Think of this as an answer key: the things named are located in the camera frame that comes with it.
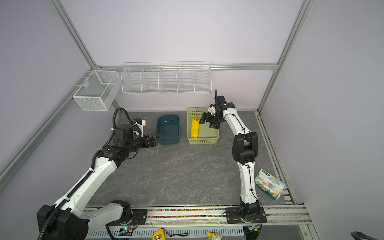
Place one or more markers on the colourful tissue packet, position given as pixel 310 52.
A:
pixel 269 184

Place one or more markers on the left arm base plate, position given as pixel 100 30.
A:
pixel 138 218

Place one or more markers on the yellow handheld device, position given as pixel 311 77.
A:
pixel 159 235

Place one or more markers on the white mesh wall box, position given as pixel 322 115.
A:
pixel 98 91

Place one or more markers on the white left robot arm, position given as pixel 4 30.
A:
pixel 66 220

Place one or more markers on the dark teal plastic tub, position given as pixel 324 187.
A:
pixel 168 130

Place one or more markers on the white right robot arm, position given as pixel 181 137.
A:
pixel 244 152

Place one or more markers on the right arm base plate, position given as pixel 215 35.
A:
pixel 235 216

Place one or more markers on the yellow white toy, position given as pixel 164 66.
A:
pixel 214 236

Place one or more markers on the light green perforated basket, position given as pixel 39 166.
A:
pixel 206 135

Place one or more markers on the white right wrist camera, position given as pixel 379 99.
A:
pixel 212 110

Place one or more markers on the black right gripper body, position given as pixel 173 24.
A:
pixel 214 120

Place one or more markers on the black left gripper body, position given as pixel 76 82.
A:
pixel 146 143

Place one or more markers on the white wire wall basket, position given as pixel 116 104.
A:
pixel 166 78

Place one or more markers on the yellow paper napkin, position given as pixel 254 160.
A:
pixel 194 129

